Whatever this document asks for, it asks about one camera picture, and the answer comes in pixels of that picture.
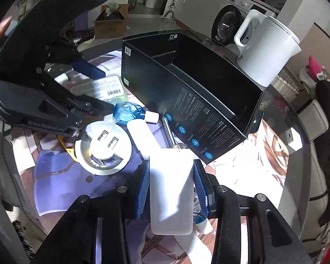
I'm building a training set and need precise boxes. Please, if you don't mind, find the white rectangular power bank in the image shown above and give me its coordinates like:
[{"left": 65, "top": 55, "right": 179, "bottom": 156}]
[{"left": 150, "top": 148, "right": 195, "bottom": 235}]

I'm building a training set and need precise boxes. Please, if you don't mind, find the blue perfume bottle white cap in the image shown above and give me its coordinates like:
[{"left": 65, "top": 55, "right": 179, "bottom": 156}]
[{"left": 113, "top": 102, "right": 159, "bottom": 126}]

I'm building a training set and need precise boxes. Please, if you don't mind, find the round white USB socket hub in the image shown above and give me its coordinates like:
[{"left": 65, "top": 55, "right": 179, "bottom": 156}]
[{"left": 74, "top": 121, "right": 132, "bottom": 176}]

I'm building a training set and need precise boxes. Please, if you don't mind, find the labelled clear plastic container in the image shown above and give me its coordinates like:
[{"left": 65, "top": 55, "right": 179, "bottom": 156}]
[{"left": 70, "top": 76, "right": 127, "bottom": 104}]

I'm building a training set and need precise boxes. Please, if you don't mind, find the white oblong case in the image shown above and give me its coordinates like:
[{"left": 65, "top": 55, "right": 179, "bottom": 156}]
[{"left": 126, "top": 119, "right": 161, "bottom": 160}]

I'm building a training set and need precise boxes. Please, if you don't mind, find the brown cardboard box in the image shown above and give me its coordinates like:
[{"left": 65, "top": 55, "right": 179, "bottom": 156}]
[{"left": 94, "top": 3, "right": 129, "bottom": 39}]

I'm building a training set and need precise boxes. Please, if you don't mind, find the white bucket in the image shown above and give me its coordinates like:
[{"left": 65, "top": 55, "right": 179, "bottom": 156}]
[{"left": 145, "top": 0, "right": 159, "bottom": 8}]

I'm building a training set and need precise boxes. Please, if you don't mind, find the black cardboard organizer box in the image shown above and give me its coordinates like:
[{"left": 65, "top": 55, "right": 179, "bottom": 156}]
[{"left": 121, "top": 30, "right": 263, "bottom": 163}]

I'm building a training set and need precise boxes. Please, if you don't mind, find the light grey sofa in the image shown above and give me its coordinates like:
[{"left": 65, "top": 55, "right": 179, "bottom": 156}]
[{"left": 277, "top": 98, "right": 330, "bottom": 243}]

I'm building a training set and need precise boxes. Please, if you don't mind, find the black jacket on sofa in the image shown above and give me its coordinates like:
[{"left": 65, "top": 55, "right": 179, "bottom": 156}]
[{"left": 310, "top": 79, "right": 330, "bottom": 226}]

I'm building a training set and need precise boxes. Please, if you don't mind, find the white wicker basket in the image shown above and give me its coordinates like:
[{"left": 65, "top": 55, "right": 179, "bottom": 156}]
[{"left": 271, "top": 69, "right": 299, "bottom": 103}]

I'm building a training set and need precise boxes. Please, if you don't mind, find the white front-load washing machine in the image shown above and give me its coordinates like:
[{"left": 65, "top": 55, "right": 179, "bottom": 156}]
[{"left": 211, "top": 0, "right": 278, "bottom": 46}]

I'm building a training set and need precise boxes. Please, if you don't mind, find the white electric kettle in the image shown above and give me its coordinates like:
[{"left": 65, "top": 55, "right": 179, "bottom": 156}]
[{"left": 234, "top": 10, "right": 302, "bottom": 88}]

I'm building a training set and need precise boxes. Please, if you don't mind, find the pink plush toy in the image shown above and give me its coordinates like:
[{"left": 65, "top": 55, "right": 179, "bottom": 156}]
[{"left": 307, "top": 56, "right": 323, "bottom": 81}]

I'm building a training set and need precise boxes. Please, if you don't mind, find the clear-handled screwdriver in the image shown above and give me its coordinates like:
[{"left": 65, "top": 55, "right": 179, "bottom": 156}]
[{"left": 162, "top": 116, "right": 188, "bottom": 149}]

